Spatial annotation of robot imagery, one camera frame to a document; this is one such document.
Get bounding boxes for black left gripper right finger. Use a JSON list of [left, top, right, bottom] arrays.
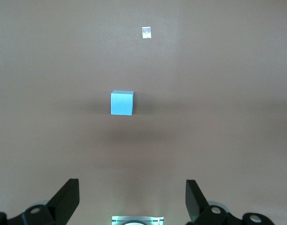
[[185, 180, 275, 225]]

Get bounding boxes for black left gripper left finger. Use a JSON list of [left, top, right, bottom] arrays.
[[0, 178, 80, 225]]

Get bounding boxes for blue foam block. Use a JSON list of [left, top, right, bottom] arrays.
[[109, 90, 134, 116]]

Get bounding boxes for brown table cover sheet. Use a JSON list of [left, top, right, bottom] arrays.
[[0, 0, 287, 225]]

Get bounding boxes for small tape patch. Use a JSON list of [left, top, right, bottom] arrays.
[[141, 26, 152, 39]]

